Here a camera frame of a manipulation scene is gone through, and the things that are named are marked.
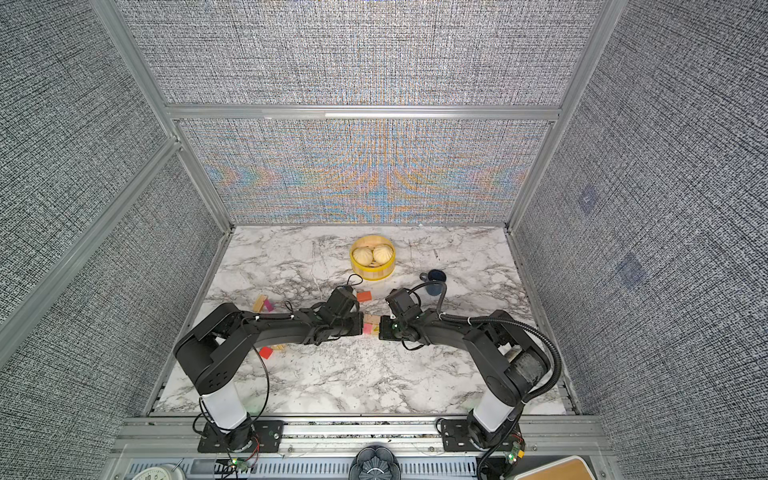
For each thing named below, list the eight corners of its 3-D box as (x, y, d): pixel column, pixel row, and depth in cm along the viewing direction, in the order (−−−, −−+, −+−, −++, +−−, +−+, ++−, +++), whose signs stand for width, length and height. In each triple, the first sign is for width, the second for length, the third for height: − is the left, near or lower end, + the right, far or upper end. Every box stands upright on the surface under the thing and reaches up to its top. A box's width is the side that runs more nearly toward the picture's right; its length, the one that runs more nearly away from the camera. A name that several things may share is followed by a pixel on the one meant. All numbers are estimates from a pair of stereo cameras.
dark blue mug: (421, 296, 102) (424, 282, 95) (420, 283, 105) (422, 269, 99) (443, 296, 102) (447, 282, 95) (441, 283, 105) (445, 269, 99)
